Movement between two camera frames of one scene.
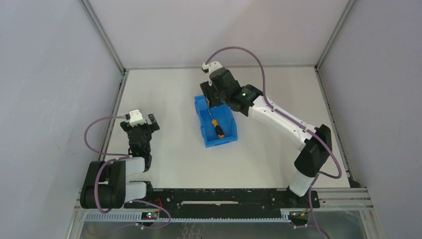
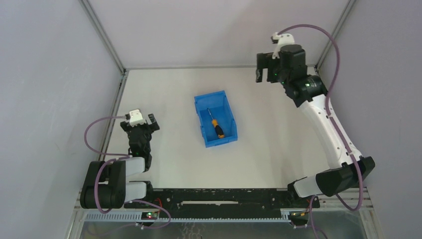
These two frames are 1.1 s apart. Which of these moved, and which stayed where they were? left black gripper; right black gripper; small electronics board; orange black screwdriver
Moved: right black gripper
Stayed: orange black screwdriver; small electronics board; left black gripper
